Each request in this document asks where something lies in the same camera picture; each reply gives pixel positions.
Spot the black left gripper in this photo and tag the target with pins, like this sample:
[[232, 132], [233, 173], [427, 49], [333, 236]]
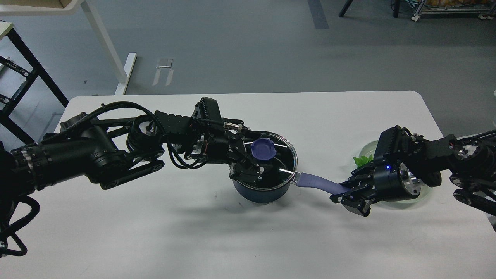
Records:
[[218, 145]]

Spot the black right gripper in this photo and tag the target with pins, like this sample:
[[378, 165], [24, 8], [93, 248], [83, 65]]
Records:
[[361, 197]]

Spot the glass lid with purple knob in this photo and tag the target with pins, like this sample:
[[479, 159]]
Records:
[[277, 158]]

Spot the blue saucepan with purple handle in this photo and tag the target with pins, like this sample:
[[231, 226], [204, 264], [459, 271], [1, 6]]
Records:
[[294, 184]]

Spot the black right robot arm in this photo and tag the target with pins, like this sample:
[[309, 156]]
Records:
[[404, 161]]

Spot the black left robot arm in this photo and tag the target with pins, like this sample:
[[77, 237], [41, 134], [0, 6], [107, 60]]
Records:
[[115, 144]]

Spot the orange toy carrot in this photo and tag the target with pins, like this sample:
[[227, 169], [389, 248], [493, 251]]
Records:
[[362, 160]]

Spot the translucent green plate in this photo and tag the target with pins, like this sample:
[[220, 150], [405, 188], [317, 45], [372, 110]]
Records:
[[396, 186]]

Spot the metal cart with casters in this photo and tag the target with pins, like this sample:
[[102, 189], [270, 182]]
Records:
[[484, 9]]

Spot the black metal rack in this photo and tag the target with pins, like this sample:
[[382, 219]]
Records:
[[38, 71]]

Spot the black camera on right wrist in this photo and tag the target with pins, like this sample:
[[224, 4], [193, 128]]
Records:
[[393, 144]]

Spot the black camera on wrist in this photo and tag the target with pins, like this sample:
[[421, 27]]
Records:
[[393, 144], [207, 108]]

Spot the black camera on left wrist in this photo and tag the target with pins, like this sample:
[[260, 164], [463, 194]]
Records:
[[207, 108]]

